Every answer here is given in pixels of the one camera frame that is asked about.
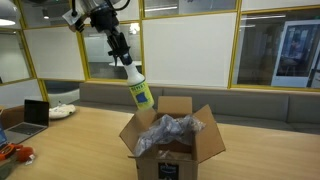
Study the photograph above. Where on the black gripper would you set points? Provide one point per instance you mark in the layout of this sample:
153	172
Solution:
105	20

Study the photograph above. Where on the clear spray bottle black nozzle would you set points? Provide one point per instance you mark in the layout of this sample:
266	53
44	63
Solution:
136	81

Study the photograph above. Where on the large clear air-cushion bag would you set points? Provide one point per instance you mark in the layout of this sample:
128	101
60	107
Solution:
167	129

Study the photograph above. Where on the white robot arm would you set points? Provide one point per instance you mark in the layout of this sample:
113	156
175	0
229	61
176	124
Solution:
81	10

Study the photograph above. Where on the brown cardboard box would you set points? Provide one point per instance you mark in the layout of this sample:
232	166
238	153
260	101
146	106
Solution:
173	161

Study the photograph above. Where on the white plate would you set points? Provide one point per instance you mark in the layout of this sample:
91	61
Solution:
61	111

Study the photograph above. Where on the grey laptop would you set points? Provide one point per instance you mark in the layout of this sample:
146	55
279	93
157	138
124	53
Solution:
36	119

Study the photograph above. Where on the orange red object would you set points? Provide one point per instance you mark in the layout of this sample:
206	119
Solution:
20	152

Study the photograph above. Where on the grey bench seat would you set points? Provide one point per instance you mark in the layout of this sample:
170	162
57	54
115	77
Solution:
296	112

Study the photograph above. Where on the wall poster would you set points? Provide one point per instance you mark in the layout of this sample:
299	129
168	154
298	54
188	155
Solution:
297	52

